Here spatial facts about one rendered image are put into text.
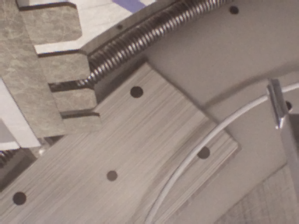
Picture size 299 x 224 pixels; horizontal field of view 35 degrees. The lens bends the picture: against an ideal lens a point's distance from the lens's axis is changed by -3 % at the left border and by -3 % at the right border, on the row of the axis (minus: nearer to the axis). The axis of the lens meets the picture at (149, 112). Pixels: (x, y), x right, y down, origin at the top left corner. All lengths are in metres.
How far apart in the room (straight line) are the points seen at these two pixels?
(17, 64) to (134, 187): 0.19
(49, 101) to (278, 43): 0.26
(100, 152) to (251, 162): 0.12
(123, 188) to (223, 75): 0.13
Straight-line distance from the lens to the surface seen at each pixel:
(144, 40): 0.38
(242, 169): 0.37
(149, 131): 0.36
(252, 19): 0.43
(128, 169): 0.35
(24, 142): 0.26
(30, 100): 0.21
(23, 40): 0.17
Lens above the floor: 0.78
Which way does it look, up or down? 23 degrees down
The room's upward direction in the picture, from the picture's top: 172 degrees clockwise
